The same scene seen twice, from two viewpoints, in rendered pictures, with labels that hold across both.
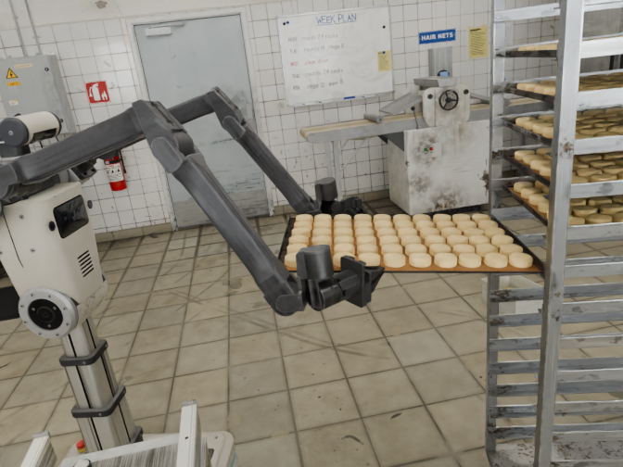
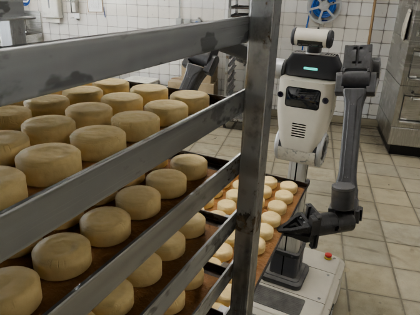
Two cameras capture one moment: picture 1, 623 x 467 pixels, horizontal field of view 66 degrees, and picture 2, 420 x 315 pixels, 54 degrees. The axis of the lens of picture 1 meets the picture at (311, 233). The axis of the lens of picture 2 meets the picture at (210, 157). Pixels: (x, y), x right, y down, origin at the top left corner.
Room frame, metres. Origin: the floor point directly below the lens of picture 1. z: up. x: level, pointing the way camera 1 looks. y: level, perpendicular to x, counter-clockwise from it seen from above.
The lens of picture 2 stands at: (1.48, -1.08, 1.64)
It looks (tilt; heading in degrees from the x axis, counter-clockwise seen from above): 23 degrees down; 110
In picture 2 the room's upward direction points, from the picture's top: 2 degrees clockwise
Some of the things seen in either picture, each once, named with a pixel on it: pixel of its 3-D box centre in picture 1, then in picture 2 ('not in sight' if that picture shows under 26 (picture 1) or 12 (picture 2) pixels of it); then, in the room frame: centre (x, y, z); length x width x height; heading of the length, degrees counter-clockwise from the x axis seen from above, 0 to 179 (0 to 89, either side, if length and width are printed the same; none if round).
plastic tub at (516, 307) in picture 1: (512, 295); not in sight; (2.56, -1.16, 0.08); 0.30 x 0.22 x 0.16; 18
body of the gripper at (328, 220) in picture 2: (344, 211); (319, 224); (1.45, -0.11, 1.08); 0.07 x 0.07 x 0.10; 35
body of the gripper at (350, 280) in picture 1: (345, 284); not in sight; (0.92, -0.06, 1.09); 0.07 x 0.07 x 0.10; 38
